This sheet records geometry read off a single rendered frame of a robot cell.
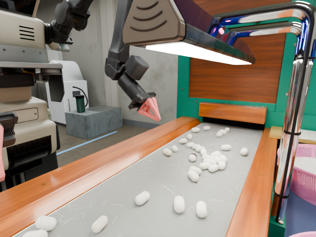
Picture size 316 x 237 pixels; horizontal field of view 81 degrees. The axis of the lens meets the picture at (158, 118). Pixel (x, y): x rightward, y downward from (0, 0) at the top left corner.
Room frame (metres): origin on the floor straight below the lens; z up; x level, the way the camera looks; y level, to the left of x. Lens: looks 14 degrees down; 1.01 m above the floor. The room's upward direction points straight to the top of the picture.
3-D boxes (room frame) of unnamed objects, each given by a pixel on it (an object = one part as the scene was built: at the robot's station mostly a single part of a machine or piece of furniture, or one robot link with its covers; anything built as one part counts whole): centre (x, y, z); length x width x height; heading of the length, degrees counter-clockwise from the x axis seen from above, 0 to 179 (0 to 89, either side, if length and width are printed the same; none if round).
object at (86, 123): (3.27, 1.18, 0.39); 0.82 x 0.65 x 0.79; 150
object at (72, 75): (3.80, 1.84, 0.63); 0.63 x 0.56 x 1.25; 60
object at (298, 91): (0.44, -0.22, 0.90); 0.20 x 0.19 x 0.45; 147
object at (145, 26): (0.48, -0.16, 1.08); 0.62 x 0.08 x 0.07; 147
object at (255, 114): (0.88, -0.35, 0.83); 0.30 x 0.06 x 0.07; 57
